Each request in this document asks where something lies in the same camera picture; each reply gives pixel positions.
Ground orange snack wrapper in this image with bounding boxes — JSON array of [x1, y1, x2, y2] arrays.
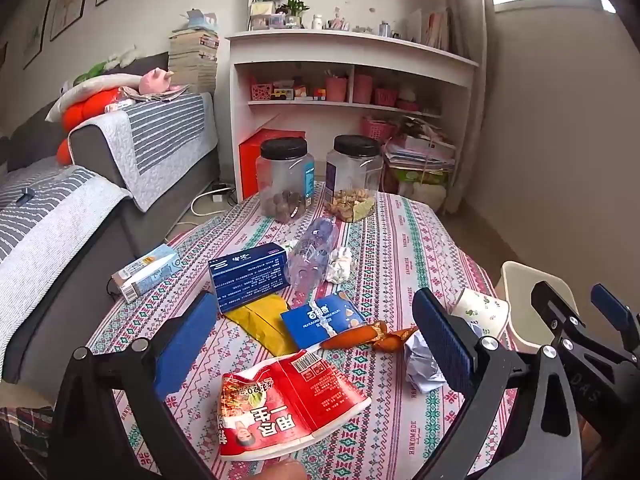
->
[[320, 321, 420, 353]]

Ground dark blue box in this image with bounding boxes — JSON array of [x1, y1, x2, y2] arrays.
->
[[207, 243, 291, 313]]

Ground clear jar with pistachios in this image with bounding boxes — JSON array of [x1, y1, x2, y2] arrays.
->
[[324, 135, 385, 223]]

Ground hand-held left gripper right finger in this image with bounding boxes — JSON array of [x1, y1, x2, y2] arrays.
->
[[411, 287, 583, 480]]

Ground white trash bin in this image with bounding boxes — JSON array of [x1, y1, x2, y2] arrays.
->
[[500, 260, 556, 356]]

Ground red gift box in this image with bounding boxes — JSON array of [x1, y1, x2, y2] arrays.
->
[[238, 115, 307, 201]]

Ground pink pig plush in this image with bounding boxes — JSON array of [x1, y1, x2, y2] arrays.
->
[[139, 69, 176, 96]]

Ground plaid trousers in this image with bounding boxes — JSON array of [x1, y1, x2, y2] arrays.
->
[[0, 405, 56, 480]]

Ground patterned tablecloth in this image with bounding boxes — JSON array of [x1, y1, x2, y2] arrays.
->
[[87, 190, 521, 480]]

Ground row of upright books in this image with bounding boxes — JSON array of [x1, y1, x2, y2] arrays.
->
[[405, 7, 453, 51]]

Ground white cable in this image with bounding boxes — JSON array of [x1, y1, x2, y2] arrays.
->
[[191, 192, 221, 218]]

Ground grey sofa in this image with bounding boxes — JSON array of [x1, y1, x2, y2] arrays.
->
[[0, 52, 221, 386]]

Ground stack of papers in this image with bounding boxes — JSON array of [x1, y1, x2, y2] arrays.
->
[[382, 117, 457, 171]]

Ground white plastic bag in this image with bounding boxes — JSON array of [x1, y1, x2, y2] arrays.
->
[[412, 182, 446, 213]]

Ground grey curtain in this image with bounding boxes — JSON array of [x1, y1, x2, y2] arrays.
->
[[445, 0, 501, 211]]

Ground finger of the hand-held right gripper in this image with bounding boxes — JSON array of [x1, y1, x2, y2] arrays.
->
[[530, 281, 586, 350], [590, 284, 640, 361]]

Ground stack of books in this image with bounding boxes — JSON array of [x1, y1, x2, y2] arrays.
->
[[167, 30, 221, 95]]

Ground green plush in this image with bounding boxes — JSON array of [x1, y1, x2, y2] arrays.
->
[[74, 60, 121, 86]]

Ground red instant noodle cup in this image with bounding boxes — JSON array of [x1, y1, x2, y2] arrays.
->
[[218, 351, 373, 461]]

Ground crushed clear plastic bottle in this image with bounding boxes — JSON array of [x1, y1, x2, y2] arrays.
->
[[286, 217, 337, 295]]

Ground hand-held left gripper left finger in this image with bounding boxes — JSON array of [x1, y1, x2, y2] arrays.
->
[[52, 290, 221, 480]]

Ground torn blue biscuit box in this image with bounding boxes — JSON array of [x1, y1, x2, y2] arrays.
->
[[280, 291, 368, 352]]

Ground clear jar with brown nuts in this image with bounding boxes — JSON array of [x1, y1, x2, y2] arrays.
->
[[255, 137, 316, 224]]

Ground orange plush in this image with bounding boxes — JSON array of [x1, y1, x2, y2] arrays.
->
[[56, 87, 126, 166]]

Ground light blue carton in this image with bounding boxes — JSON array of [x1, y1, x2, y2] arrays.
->
[[111, 244, 181, 302]]

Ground white tissue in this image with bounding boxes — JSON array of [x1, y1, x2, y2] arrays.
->
[[325, 246, 354, 283]]

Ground yellow wrapper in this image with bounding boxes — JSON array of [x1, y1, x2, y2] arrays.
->
[[223, 294, 301, 357]]

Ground white pillow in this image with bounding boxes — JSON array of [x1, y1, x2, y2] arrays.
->
[[45, 72, 146, 123]]

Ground white paper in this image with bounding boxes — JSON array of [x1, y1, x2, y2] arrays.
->
[[404, 332, 448, 393]]

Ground green pack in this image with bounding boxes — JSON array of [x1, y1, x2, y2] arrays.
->
[[392, 165, 448, 186]]

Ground striped armrest cover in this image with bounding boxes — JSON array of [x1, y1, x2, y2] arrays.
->
[[67, 91, 218, 213]]

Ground white shelf unit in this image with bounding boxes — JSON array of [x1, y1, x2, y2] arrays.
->
[[225, 0, 481, 203]]

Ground pink pot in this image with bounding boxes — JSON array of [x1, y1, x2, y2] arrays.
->
[[352, 74, 375, 105], [325, 75, 348, 102]]

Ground leaf print paper cup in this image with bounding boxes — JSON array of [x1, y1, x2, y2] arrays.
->
[[451, 287, 511, 338]]

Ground striped seat cover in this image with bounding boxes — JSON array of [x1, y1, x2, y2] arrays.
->
[[0, 162, 133, 356]]

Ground white power strip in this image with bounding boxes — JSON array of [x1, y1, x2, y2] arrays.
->
[[209, 183, 236, 206]]

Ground small potted plant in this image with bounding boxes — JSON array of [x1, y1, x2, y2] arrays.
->
[[286, 0, 309, 28]]

